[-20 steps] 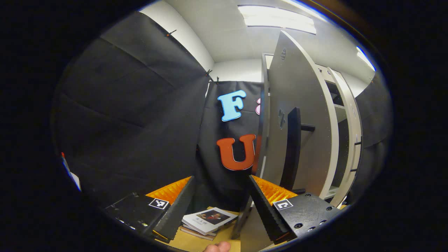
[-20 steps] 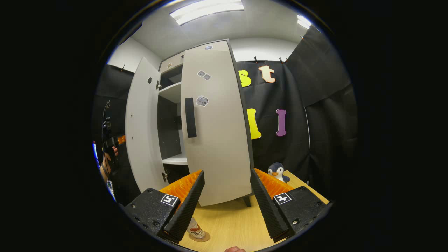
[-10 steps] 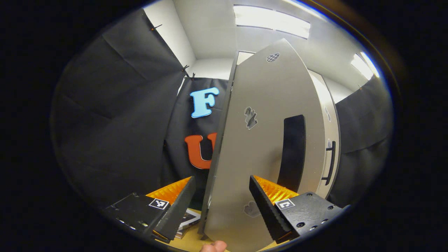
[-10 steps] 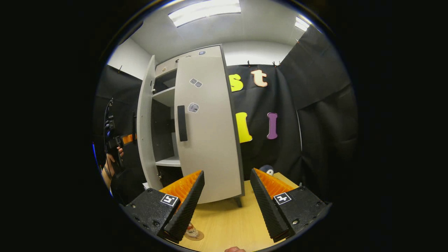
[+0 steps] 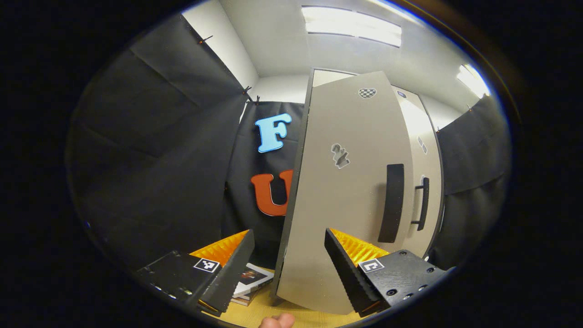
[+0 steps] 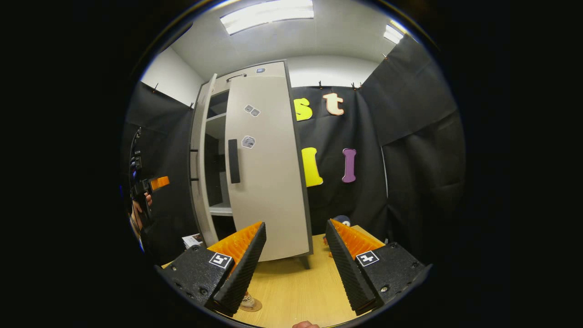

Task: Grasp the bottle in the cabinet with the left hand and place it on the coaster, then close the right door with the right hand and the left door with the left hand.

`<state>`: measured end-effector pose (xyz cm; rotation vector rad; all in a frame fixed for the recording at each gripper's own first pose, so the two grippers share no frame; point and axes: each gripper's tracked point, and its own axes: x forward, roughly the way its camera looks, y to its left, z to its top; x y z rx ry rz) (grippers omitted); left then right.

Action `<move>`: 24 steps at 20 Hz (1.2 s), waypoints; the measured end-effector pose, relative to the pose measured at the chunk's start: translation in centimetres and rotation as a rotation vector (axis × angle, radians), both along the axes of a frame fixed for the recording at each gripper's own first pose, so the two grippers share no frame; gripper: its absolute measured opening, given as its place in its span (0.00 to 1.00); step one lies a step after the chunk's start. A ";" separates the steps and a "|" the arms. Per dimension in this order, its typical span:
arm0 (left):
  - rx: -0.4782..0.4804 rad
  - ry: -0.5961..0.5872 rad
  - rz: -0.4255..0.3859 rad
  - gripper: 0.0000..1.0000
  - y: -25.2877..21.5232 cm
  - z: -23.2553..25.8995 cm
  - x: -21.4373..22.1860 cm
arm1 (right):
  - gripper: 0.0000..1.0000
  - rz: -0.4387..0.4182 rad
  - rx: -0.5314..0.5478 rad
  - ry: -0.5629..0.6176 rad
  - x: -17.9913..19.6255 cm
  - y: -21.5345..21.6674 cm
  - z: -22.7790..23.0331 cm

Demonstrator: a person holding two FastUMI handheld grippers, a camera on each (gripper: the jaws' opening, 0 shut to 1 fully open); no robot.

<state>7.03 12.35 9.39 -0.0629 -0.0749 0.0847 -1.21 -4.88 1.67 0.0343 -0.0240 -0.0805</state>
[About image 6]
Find white cabinet door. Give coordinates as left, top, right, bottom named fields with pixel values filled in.
left=189, top=73, right=219, bottom=247
left=225, top=75, right=313, bottom=262

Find small toy figure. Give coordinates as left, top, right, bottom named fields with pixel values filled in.
left=322, top=215, right=351, bottom=246

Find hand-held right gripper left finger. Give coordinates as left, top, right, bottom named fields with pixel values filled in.
left=155, top=221, right=267, bottom=318

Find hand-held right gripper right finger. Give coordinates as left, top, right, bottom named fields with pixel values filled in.
left=325, top=219, right=432, bottom=316

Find ceiling light panel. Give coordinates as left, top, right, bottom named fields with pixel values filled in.
left=220, top=0, right=315, bottom=36
left=384, top=24, right=407, bottom=45

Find white grey cabinet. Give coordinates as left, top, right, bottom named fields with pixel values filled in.
left=189, top=60, right=315, bottom=269

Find white cabinet drawer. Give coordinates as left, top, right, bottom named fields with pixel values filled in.
left=214, top=61, right=287, bottom=94

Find black backdrop cloth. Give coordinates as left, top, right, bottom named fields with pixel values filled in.
left=121, top=34, right=466, bottom=267

